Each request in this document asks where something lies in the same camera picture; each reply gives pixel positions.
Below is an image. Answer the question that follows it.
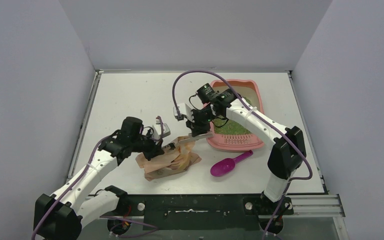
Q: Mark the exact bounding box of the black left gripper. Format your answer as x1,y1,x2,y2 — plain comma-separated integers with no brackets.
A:
130,129,165,161

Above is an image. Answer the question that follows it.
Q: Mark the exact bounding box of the beige cat litter bag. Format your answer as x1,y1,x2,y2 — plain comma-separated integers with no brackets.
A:
135,136,202,181

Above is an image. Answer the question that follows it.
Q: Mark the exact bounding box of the purple litter scoop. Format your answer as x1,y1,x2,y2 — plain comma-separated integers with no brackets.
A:
210,150,254,177

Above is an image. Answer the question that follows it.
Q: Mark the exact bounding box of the white bag clip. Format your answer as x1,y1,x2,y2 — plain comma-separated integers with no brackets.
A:
177,132,214,145

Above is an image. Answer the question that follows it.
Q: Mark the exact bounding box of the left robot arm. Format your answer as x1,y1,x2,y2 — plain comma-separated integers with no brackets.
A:
31,116,171,240

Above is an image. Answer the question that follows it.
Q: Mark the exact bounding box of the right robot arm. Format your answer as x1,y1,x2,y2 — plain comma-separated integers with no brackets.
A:
173,83,307,214

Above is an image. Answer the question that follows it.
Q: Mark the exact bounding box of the green cat litter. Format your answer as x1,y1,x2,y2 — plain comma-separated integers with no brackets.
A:
211,94,254,136

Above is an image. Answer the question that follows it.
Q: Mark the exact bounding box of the pink litter box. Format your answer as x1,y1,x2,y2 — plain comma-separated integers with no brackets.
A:
207,79,265,152

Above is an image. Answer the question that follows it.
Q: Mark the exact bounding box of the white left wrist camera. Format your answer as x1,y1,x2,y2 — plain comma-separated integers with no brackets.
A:
151,123,171,141

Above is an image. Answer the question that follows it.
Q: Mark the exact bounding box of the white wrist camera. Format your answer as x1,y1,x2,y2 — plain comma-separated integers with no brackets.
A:
173,103,194,122
151,123,171,141

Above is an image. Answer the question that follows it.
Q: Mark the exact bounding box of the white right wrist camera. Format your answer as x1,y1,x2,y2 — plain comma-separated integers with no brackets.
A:
173,103,194,122

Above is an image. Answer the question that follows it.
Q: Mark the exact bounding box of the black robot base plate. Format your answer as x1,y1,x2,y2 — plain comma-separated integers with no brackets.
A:
104,193,294,231

